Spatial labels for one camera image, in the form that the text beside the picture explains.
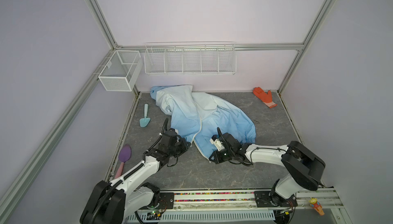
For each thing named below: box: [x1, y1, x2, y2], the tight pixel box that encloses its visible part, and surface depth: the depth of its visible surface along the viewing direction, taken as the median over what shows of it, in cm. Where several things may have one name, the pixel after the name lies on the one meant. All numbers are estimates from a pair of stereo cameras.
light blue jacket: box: [149, 84, 257, 163], surface depth 101 cm
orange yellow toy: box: [309, 197, 325, 216], surface depth 71 cm
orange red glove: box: [252, 86, 278, 109], surface depth 121 cm
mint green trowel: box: [139, 103, 151, 128], surface depth 107 cm
